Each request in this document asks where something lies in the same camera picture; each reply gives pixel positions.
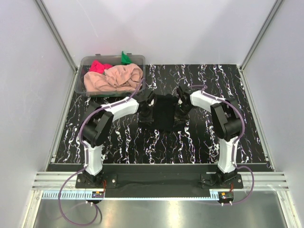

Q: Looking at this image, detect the clear plastic bin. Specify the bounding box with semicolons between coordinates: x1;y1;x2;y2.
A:
74;54;145;96

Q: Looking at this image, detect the pink t shirt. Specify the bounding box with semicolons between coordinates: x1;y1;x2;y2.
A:
84;64;143;92

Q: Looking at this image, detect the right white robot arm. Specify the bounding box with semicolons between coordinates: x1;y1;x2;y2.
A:
174;85;245;188

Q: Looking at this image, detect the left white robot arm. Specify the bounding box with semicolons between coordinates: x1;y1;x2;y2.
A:
78;90;156;188

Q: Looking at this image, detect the green t shirt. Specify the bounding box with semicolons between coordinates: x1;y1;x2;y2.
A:
121;51;133;65

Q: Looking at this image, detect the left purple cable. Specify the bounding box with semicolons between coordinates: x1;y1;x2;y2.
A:
58;78;145;225

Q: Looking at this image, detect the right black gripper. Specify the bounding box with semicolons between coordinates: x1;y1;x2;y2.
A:
174;104;194;128

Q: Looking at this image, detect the black marble pattern mat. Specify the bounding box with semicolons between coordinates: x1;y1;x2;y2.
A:
52;64;267;164

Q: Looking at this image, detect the white slotted cable duct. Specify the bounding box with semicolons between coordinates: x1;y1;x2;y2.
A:
42;190;105;200

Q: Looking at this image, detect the black t shirt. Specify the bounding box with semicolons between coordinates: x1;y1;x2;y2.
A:
151;94;178;132

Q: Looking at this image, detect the red t shirt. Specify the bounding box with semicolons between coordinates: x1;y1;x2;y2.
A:
89;60;113;74

